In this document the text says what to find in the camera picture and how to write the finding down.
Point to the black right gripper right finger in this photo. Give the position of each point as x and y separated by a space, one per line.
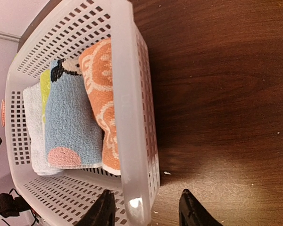
192 212

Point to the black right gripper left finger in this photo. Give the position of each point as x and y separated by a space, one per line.
102 212

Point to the blue patterned towel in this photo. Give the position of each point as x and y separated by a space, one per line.
73 139

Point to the white plastic basket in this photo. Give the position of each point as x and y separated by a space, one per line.
70 28

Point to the orange bunny towel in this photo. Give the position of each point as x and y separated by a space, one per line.
96 66

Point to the white rolled towel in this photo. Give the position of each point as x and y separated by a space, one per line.
33 115

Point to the green rolled towel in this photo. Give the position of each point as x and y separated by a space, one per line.
45 91

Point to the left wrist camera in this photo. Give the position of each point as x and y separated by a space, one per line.
12 204

